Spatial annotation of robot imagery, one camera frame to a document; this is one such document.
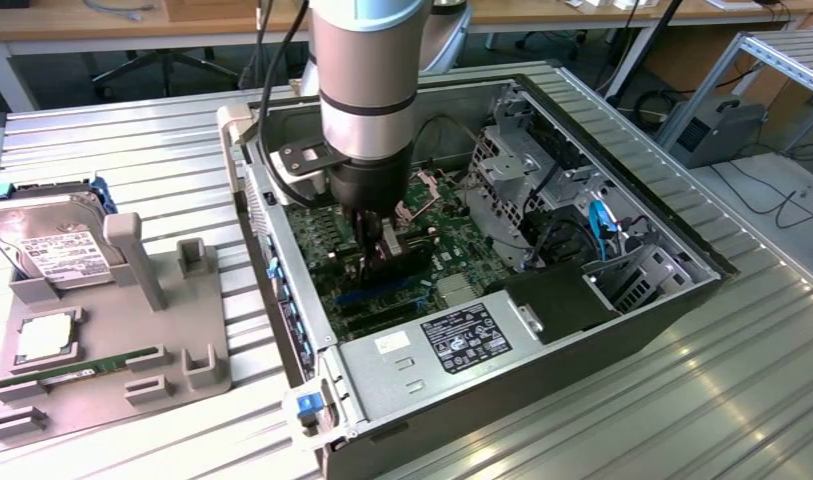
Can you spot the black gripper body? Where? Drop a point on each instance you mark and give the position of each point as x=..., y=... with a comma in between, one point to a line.
x=371, y=185

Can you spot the Nvidia Quadro graphics card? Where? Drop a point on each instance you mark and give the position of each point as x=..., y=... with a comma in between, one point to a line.
x=406, y=270

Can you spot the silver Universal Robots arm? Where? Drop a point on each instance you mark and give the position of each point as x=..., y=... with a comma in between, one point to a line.
x=369, y=75

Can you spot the metal socket cover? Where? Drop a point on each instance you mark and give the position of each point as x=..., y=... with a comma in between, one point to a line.
x=427, y=181

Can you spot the green motherboard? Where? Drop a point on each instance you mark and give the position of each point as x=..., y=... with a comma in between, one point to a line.
x=449, y=240

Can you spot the blue expansion slot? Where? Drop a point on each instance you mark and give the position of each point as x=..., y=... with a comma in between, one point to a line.
x=355, y=298

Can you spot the black expansion slot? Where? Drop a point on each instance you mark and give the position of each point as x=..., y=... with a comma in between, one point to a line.
x=379, y=311
x=382, y=322

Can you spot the silver chipset heatsink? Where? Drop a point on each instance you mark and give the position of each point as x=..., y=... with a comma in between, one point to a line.
x=455, y=291

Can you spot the blue slot clip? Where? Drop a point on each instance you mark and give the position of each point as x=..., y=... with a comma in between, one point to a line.
x=295, y=326
x=306, y=352
x=270, y=270

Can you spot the silver disk bay cage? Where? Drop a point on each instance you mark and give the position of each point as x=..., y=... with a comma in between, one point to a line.
x=519, y=165

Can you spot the silver power supply unit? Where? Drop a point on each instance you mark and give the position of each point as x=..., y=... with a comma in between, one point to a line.
x=393, y=380

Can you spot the blue case latch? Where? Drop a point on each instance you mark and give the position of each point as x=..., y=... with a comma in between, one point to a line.
x=308, y=405

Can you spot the open black PC case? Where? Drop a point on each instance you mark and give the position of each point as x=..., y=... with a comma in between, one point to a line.
x=513, y=400

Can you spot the blue disk carrier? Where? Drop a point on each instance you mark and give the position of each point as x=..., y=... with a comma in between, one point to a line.
x=103, y=192

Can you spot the grey parts rack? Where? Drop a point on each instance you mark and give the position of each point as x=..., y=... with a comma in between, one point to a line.
x=112, y=325

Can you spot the silver hard disk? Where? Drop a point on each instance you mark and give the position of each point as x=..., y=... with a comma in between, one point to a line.
x=52, y=240

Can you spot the black stand pole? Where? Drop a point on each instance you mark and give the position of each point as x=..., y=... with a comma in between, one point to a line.
x=646, y=47

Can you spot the green RAM stick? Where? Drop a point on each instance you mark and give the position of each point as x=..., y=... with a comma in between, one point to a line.
x=72, y=371

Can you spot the silver CPU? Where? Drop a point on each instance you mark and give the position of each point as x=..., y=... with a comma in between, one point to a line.
x=42, y=339

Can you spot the white box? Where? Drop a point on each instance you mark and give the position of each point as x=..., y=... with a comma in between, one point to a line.
x=639, y=4

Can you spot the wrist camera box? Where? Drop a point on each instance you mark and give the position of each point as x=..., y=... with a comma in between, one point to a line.
x=308, y=159

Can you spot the black air duct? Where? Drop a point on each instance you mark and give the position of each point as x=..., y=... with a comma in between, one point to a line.
x=553, y=300

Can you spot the aluminium frame with slats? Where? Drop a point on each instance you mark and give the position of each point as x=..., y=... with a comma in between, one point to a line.
x=782, y=56

